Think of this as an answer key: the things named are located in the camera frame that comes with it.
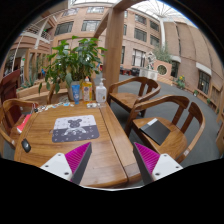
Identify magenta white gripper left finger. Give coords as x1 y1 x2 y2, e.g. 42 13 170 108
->
41 142 92 185

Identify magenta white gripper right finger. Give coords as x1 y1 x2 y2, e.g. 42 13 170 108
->
133 143 182 185

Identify grey cartoon mouse pad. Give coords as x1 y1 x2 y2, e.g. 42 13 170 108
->
52 115 99 143

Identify black computer mouse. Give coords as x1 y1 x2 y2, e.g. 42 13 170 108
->
21 139 31 153

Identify black notebook on chair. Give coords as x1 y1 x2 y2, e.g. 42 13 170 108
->
140 118 170 145

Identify near right wooden chair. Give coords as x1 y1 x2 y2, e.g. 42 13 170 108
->
125 95 205 163

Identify wooden chair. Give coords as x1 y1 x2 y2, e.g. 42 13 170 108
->
0 70 38 149
125 95 205 163
107 77 161 112

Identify small packets on table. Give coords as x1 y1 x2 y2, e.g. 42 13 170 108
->
34 102 74 113

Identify red book on chair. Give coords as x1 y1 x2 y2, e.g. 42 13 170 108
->
17 114 31 134

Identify blue tube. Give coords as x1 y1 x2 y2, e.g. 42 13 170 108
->
72 84 80 104

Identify far right wooden chair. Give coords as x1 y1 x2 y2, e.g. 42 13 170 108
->
107 77 161 112

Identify clear hand sanitizer pump bottle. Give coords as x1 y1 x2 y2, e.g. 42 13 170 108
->
96 78 107 103

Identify left wooden chair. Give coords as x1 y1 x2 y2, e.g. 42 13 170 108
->
0 70 38 149

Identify yellow liquid bottle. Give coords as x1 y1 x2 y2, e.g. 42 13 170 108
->
82 77 92 102

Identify green potted plant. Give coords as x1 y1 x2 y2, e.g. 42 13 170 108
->
45 36 106 103

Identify wooden pillar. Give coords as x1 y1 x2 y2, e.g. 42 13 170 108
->
94 0 143 88

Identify white statue on pedestal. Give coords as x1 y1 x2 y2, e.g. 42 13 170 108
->
139 51 158 81

